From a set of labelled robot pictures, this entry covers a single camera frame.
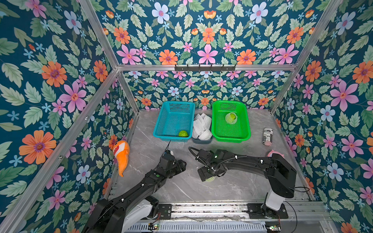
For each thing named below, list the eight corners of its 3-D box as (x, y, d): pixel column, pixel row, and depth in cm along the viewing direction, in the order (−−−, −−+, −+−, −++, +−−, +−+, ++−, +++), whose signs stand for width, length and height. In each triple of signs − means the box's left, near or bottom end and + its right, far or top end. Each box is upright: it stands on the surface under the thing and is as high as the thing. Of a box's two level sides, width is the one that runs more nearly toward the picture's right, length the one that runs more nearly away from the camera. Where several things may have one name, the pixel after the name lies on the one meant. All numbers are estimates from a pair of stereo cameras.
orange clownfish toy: (120, 176, 87) (114, 171, 81) (117, 148, 100) (112, 142, 93) (134, 171, 90) (129, 165, 83) (130, 144, 102) (125, 137, 95)
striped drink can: (261, 145, 101) (263, 142, 98) (263, 129, 110) (265, 126, 107) (269, 147, 100) (272, 145, 97) (271, 131, 109) (273, 128, 106)
